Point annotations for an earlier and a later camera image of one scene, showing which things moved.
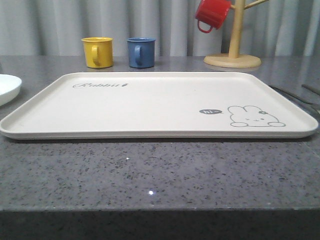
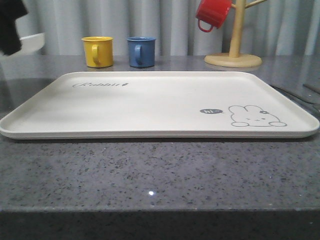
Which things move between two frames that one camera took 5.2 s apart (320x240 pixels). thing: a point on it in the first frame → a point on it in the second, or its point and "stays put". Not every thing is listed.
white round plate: [10, 87] → [32, 42]
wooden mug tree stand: [234, 59] stays put
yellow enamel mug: [98, 52] stays put
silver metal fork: [290, 95] stays put
